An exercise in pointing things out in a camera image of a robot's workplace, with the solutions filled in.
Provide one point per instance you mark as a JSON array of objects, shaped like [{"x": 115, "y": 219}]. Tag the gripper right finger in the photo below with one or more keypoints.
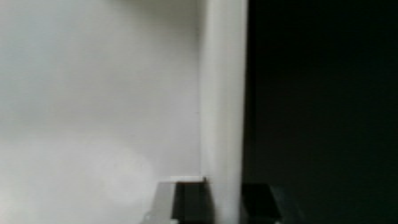
[{"x": 259, "y": 211}]

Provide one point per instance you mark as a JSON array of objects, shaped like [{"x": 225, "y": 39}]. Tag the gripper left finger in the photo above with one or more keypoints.
[{"x": 179, "y": 204}]

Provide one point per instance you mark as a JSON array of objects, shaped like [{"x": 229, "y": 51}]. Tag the white square table top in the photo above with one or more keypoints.
[{"x": 120, "y": 107}]

